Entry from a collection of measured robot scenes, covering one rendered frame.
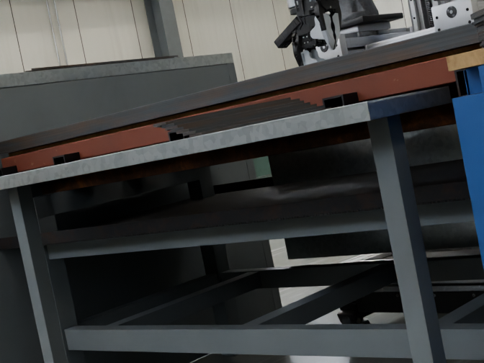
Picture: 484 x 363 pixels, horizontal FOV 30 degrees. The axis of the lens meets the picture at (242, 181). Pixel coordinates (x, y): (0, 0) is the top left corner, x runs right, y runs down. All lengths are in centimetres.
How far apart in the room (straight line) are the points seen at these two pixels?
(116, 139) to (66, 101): 64
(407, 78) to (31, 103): 142
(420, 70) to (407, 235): 34
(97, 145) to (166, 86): 90
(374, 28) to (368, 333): 144
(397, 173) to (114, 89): 167
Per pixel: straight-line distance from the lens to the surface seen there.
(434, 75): 170
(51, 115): 286
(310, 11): 227
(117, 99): 304
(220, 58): 342
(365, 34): 308
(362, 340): 193
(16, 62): 1246
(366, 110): 140
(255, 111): 174
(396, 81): 175
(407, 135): 267
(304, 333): 202
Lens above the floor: 74
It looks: 3 degrees down
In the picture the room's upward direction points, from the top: 11 degrees counter-clockwise
